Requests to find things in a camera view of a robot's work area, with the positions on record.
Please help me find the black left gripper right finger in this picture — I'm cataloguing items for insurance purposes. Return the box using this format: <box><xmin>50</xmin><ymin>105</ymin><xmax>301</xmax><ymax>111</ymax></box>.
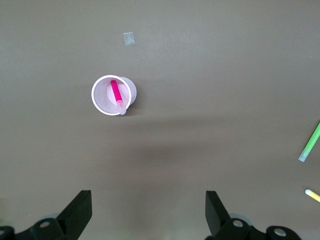
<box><xmin>205</xmin><ymin>190</ymin><xmax>301</xmax><ymax>240</ymax></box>

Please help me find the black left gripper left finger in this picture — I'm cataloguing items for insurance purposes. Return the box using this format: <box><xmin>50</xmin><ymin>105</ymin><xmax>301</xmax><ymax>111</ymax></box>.
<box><xmin>0</xmin><ymin>189</ymin><xmax>93</xmax><ymax>240</ymax></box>

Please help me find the pink marker pen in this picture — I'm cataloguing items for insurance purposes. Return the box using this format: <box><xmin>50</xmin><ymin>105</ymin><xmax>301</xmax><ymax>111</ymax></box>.
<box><xmin>110</xmin><ymin>79</ymin><xmax>127</xmax><ymax>116</ymax></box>

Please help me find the yellow marker pen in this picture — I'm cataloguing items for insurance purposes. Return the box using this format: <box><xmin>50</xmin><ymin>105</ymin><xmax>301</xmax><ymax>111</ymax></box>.
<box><xmin>304</xmin><ymin>189</ymin><xmax>320</xmax><ymax>203</ymax></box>

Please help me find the green marker pen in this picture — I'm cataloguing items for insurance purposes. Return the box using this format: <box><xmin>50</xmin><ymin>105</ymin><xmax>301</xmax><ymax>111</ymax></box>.
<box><xmin>297</xmin><ymin>121</ymin><xmax>320</xmax><ymax>163</ymax></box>

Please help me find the brown table cover sheet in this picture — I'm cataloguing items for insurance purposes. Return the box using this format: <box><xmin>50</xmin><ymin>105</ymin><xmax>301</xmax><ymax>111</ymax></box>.
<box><xmin>0</xmin><ymin>0</ymin><xmax>320</xmax><ymax>240</ymax></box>

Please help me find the translucent pink plastic cup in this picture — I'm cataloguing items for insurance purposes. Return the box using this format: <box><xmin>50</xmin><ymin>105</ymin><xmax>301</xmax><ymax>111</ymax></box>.
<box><xmin>91</xmin><ymin>74</ymin><xmax>138</xmax><ymax>116</ymax></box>

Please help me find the clear tape piece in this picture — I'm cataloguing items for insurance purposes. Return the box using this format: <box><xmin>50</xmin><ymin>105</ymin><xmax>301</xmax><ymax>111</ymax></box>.
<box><xmin>123</xmin><ymin>31</ymin><xmax>136</xmax><ymax>47</ymax></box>

